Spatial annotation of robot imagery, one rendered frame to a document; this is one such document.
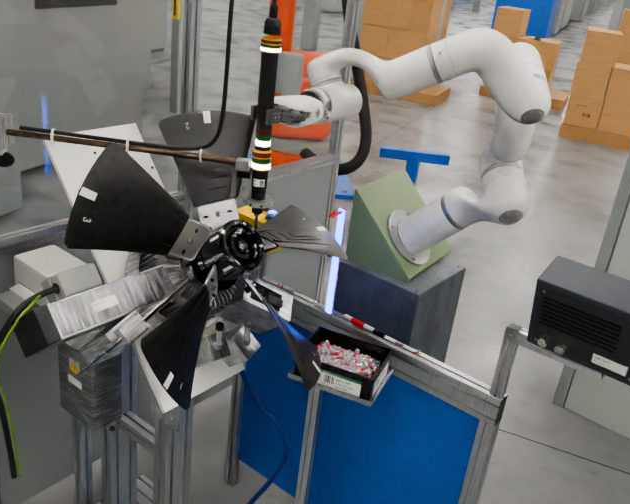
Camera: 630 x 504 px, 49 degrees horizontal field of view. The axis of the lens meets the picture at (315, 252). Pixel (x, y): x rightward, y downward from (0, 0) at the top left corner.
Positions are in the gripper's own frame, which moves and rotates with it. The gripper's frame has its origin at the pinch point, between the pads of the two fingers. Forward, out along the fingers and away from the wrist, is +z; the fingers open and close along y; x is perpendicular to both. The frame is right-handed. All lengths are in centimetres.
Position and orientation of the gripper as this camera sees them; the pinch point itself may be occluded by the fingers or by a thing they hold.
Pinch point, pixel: (265, 114)
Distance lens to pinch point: 154.0
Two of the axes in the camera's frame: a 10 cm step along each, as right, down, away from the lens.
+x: 1.1, -9.1, -4.1
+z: -6.2, 2.5, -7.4
